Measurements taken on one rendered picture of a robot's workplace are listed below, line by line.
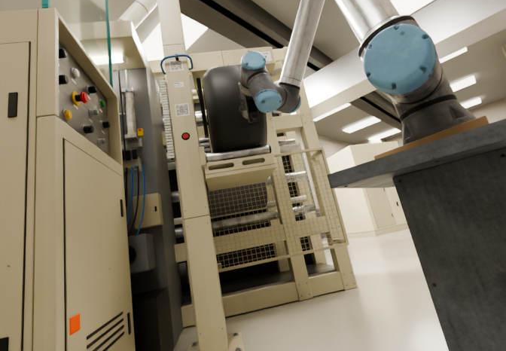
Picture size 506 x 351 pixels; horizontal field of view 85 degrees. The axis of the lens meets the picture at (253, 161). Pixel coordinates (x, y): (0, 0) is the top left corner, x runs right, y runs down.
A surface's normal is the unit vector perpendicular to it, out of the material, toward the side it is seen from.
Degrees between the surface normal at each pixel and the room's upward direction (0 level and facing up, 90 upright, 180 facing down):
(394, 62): 98
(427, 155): 90
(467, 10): 90
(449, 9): 90
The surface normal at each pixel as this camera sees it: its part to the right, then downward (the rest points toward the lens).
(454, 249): -0.67, -0.07
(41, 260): 0.11, -0.28
